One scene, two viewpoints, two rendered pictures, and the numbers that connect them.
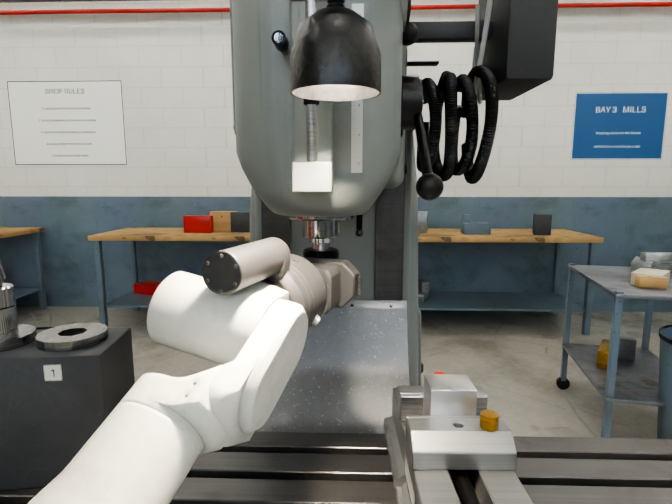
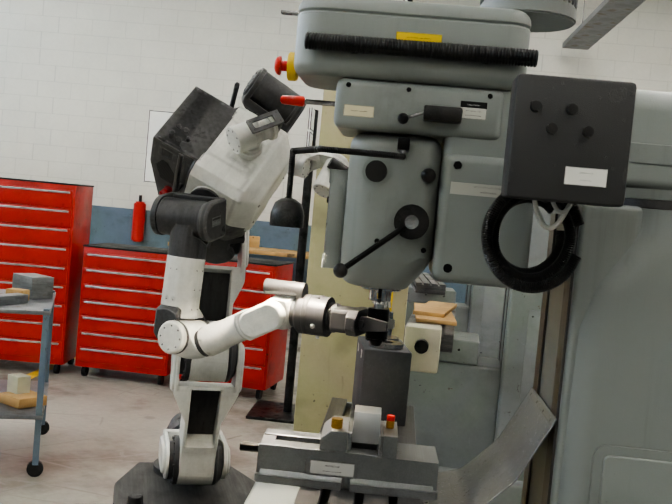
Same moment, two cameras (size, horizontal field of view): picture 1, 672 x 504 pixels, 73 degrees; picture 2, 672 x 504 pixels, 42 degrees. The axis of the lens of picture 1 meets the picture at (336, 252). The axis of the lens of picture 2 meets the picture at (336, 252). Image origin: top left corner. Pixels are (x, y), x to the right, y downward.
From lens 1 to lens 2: 1.95 m
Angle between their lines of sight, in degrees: 91
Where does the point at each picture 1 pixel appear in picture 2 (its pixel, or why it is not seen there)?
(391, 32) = (353, 190)
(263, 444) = not seen: hidden behind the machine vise
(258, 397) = (243, 321)
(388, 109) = (349, 229)
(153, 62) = not seen: outside the picture
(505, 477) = (313, 447)
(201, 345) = not seen: hidden behind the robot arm
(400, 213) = (565, 323)
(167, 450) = (228, 323)
